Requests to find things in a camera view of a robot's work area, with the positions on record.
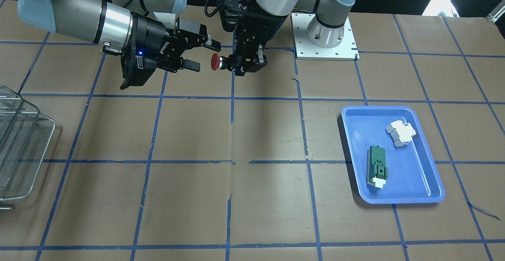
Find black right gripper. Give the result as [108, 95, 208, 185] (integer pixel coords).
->
[121, 13, 221, 72]

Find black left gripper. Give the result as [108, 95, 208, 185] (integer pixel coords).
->
[233, 14, 286, 76]

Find red mushroom push button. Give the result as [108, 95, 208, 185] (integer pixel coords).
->
[210, 53, 241, 71]

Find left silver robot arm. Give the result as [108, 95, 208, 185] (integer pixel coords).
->
[211, 0, 359, 76]

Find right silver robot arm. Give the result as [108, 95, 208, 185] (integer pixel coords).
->
[17, 0, 221, 84]

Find white grey circuit breaker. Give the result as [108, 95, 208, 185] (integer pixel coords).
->
[385, 120, 417, 147]

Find blue plastic tray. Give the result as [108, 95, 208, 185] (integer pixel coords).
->
[341, 105, 445, 205]

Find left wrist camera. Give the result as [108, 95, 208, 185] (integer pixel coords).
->
[216, 0, 242, 32]

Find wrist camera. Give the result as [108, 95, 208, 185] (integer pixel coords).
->
[120, 55, 157, 90]
[216, 0, 242, 32]

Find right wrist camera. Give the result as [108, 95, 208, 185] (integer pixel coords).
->
[120, 55, 157, 90]

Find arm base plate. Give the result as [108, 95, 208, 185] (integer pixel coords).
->
[292, 13, 360, 61]

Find green electrical switch module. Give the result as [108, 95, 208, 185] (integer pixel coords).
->
[367, 145, 389, 189]

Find wire mesh shelf rack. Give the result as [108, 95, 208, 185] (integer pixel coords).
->
[0, 85, 56, 211]

